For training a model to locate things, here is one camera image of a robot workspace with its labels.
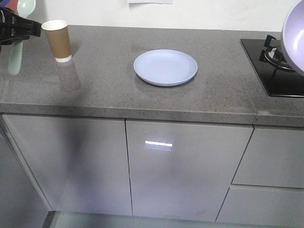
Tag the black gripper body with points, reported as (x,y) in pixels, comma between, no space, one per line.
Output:
(12,27)

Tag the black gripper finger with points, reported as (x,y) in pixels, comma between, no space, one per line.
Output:
(33,28)

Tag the mint green plastic spoon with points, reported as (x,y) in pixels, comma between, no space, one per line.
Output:
(24,9)

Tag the lilac plastic bowl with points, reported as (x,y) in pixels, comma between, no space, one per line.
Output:
(292,37)

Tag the brown paper cup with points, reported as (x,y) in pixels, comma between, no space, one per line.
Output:
(58,37)

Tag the light blue plate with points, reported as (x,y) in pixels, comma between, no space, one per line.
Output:
(165,67)

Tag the grey left cabinet door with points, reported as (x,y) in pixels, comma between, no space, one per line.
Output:
(80,165)

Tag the grey cabinet door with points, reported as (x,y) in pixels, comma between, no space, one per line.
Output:
(182,170)
(80,165)

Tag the grey middle cabinet door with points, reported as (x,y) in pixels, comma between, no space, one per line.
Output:
(182,170)

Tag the black gas stove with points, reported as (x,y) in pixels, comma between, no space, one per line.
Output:
(276,75)

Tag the grey upper drawer front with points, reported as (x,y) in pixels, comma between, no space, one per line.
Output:
(274,157)

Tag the grey drawer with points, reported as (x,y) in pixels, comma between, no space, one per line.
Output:
(274,157)
(270,206)

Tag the grey lower drawer front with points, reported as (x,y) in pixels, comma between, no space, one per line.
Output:
(270,206)

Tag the white paper on wall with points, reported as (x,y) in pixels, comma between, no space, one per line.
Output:
(150,1)

